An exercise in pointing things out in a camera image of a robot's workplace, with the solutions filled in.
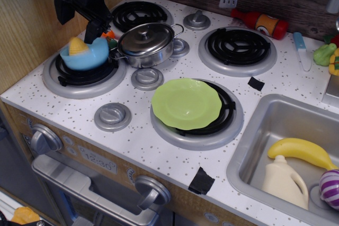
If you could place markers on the purple striped toy onion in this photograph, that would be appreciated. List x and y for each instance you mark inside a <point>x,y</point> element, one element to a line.
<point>328,186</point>

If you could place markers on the cream detergent bottle toy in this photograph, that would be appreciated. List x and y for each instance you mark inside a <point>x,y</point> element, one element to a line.
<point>282,181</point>

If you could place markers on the back left stove burner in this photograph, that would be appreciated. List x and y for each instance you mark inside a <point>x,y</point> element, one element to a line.
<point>131,14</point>

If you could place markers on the yellow toy banana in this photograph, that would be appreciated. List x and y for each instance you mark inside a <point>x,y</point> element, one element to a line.
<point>302,149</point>

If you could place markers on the left oven dial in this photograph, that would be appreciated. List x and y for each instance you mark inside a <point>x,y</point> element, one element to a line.
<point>44,140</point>

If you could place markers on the grey stove knob back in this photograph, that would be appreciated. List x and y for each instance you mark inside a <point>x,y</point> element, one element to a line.
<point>196,21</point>

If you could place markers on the steel pot with lid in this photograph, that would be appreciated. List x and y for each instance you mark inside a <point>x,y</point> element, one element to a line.
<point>147,45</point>

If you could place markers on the green toy pear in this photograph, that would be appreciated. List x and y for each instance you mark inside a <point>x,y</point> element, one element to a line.
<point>322,55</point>

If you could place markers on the right oven dial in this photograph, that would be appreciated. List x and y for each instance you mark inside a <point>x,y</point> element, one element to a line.
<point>152,192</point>

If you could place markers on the silver faucet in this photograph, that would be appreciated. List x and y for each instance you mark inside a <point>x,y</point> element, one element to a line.
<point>332,6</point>

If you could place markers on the black tape patch front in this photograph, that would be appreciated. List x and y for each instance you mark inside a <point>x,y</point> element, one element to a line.
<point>201,183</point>

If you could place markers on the grey stove knob centre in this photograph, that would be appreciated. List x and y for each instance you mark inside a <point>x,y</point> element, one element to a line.
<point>147,79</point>

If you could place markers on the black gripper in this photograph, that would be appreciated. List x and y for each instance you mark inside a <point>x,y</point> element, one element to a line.
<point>95,11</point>

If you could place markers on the green plastic plate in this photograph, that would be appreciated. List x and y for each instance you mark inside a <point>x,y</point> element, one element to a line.
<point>186,104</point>

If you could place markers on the stove burner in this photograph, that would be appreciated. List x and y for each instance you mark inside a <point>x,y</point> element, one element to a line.
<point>237,52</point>
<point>72,84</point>
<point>217,134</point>
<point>131,14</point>

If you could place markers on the grey stove knob front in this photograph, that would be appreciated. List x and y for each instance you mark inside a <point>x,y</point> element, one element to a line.
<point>112,117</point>

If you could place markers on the grey stove knob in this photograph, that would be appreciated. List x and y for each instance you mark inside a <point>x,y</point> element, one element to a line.
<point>112,117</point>
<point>147,79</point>
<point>196,21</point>
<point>180,48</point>

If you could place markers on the front left stove burner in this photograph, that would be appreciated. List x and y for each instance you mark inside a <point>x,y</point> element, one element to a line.
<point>72,84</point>

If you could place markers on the black tape patch right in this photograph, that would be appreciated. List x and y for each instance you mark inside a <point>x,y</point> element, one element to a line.
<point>256,84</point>

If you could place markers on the orange toy carrot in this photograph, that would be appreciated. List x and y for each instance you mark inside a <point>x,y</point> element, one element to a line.
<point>109,34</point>

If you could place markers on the silver sink basin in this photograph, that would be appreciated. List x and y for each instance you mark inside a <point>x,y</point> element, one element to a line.
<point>277,117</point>

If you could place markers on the yellow toy pepper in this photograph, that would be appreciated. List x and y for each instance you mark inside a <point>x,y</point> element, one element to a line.
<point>333,63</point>

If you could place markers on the black tape patch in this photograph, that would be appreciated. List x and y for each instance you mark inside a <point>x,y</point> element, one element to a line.
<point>256,84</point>
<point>201,183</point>

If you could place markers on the yellow toy corn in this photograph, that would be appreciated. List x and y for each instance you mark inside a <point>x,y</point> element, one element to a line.
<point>77,46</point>

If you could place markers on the yellow object bottom left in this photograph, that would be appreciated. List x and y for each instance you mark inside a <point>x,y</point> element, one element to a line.
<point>24,215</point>

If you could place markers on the front right stove burner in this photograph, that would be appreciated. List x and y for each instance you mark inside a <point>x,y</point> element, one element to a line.
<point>217,134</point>

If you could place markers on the red ketchup bottle toy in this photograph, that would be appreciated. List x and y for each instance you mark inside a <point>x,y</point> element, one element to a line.
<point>262,23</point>

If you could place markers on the blue handled toy knife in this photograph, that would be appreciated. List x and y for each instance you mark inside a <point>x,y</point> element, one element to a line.
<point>301,49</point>

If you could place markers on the grey stove knob middle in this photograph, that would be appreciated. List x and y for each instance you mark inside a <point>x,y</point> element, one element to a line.
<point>180,48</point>

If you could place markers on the back right stove burner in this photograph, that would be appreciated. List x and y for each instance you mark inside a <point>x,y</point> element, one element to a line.
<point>237,52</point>

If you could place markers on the oven dial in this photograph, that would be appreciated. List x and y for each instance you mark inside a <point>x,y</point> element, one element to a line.
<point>152,192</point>
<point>44,140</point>

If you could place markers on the light blue bowl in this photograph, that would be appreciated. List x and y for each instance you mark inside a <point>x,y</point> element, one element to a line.
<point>97,55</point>

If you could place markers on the grey oven door handle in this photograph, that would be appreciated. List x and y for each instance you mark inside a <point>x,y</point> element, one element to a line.
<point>86,197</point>

